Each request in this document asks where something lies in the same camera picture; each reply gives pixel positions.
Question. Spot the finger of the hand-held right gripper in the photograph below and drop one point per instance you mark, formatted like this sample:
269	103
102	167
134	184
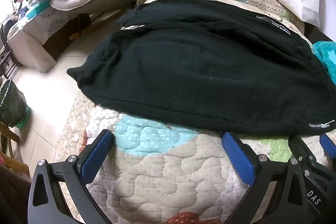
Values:
329	145
302	150

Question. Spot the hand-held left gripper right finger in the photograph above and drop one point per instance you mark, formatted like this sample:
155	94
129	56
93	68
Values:
237	155

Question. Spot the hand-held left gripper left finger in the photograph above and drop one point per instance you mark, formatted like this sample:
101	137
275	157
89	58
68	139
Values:
95	153

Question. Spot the black pants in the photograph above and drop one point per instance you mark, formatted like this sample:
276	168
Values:
199	66

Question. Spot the quilted patchwork blanket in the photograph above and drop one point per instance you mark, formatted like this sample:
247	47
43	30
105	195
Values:
162	169

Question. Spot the wooden chair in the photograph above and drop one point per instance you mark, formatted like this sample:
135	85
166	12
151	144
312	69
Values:
10	145

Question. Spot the teal fluffy towel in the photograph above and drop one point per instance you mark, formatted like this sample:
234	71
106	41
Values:
326	56

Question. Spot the dark green woven basket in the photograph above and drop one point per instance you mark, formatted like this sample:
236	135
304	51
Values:
13	103

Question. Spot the low patterned bench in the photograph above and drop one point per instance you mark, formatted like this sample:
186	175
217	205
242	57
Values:
44	29

